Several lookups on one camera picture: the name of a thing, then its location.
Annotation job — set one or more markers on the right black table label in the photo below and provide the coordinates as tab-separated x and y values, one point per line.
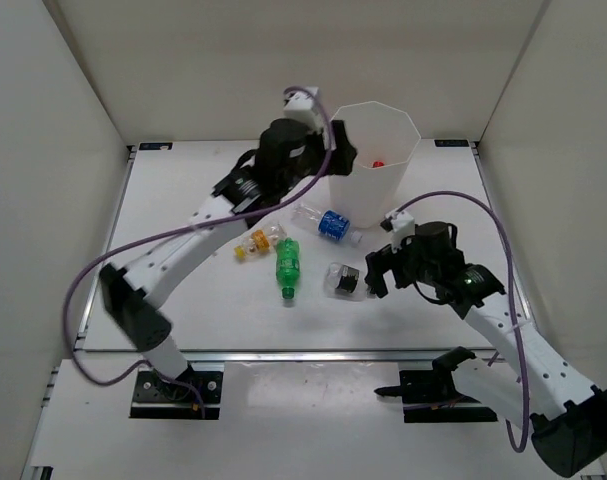
451	143

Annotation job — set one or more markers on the left black table label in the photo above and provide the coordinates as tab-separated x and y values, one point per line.
155	146

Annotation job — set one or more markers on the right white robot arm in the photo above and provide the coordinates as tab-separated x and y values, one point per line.
564	411

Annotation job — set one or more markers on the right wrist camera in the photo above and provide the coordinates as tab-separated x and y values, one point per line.
400	224

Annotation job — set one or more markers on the white plastic bin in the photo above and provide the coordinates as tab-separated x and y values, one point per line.
378	132

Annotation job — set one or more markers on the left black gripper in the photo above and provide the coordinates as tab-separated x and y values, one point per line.
342	155

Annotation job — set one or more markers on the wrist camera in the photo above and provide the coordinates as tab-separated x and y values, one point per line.
400	224
300	107

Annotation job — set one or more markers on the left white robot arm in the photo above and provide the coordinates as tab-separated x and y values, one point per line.
133	294

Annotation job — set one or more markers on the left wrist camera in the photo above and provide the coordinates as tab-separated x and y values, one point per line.
300	107

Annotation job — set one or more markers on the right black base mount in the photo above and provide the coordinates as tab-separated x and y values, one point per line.
429	396

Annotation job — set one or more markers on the green plastic bottle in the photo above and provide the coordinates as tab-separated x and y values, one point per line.
288	267

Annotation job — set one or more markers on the blue label clear bottle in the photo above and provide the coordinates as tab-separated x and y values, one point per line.
326	223

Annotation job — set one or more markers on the yellow label clear bottle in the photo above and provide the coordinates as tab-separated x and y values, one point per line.
260	241

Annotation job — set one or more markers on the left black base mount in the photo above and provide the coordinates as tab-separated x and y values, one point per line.
152	398

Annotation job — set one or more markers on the black table label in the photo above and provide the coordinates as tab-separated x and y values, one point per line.
155	146
451	143

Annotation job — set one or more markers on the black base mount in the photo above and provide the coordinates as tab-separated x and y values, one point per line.
429	396
152	398

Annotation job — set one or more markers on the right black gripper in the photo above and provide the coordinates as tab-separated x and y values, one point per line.
384	260

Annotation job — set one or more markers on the black label clear bottle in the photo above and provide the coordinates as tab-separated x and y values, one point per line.
345	282

